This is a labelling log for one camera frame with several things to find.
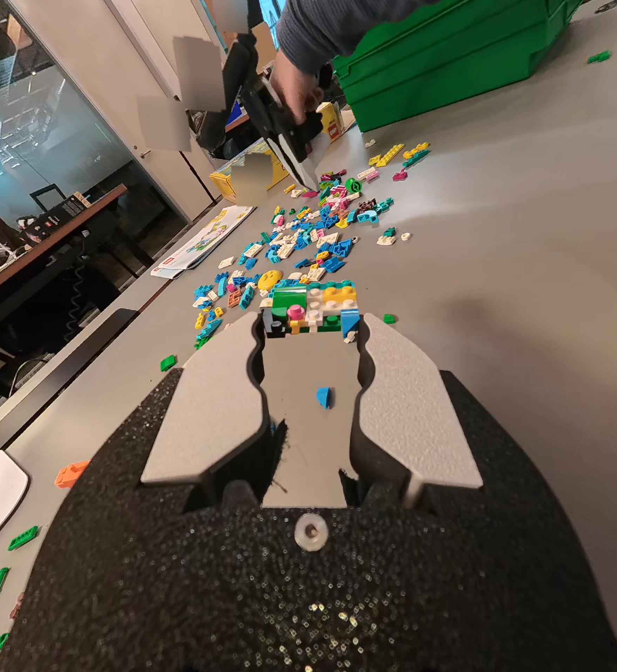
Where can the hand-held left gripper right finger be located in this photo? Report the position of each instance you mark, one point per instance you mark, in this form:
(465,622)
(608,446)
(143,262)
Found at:
(413,420)

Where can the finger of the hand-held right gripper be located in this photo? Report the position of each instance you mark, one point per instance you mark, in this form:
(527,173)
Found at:
(297,164)
(320,155)

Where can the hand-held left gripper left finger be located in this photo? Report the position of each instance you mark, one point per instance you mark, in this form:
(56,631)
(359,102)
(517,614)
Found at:
(209,409)

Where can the magenta toy brick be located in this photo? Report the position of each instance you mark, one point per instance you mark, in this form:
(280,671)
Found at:
(310,194)

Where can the pile of toy bricks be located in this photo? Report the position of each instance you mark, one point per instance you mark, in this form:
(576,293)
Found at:
(308,236)

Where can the multicoloured toy brick assembly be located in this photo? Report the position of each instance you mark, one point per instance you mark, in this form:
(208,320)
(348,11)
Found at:
(287,302)

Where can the person's right forearm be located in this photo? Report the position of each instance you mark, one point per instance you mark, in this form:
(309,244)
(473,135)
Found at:
(329,26)

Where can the grey desk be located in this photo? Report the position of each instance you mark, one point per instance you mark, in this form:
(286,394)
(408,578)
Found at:
(497,315)

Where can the person's right hand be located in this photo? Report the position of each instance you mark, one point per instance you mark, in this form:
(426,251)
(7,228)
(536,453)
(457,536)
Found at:
(293,89)

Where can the green slope toy brick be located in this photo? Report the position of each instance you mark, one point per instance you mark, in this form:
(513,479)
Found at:
(168,363)

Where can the yellow toy set box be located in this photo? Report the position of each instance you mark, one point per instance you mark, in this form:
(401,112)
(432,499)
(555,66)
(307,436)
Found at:
(224,181)

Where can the blue quarter-round toy brick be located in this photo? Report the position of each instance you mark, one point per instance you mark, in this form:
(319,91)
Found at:
(324,397)

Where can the instruction booklet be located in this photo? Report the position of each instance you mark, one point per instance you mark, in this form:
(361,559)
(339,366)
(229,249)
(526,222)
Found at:
(198,246)

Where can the orange brick separator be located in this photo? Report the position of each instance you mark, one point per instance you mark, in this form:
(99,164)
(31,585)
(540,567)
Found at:
(72,474)

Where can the green plastic bin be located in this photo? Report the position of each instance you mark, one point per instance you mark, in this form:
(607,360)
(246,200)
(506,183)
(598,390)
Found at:
(445,68)

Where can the green toy plate brick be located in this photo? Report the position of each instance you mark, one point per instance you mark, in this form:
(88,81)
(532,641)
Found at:
(23,537)

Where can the wood-edged table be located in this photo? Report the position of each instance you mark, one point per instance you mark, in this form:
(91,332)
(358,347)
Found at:
(51,242)

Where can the black boxes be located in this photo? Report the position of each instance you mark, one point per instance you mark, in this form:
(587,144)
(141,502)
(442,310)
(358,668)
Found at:
(56,220)

